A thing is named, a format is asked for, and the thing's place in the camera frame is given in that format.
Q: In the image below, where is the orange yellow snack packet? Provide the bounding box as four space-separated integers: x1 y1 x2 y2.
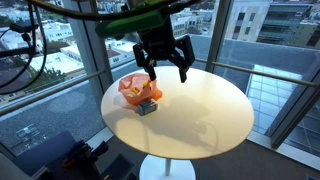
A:
129 87 142 98

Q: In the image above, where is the dark blue box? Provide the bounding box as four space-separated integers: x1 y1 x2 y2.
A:
12 130 78 178

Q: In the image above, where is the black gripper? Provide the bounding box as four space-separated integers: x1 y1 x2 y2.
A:
132 19 196 84

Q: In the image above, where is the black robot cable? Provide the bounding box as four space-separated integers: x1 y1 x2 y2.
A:
0 0 205 96

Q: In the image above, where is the orange plastic bag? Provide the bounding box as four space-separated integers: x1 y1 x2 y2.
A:
117 73 164 107

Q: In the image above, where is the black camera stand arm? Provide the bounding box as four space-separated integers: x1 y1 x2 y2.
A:
0 32 38 59

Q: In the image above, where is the black equipment with orange part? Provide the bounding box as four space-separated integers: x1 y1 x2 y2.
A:
44 139 138 180

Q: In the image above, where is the blue white mints container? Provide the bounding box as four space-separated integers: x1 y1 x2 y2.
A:
135 99 159 117

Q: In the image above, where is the black camera on stand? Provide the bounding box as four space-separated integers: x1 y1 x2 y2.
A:
9 20 40 34

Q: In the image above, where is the white table pedestal base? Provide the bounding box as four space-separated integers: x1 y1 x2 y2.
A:
138 154 197 180

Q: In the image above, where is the grey metal window railing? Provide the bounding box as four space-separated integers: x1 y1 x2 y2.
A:
0 68 108 117
194 58 320 89

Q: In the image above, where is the grey window mullion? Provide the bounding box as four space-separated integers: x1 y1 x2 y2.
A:
62 0 115 108
204 0 233 74

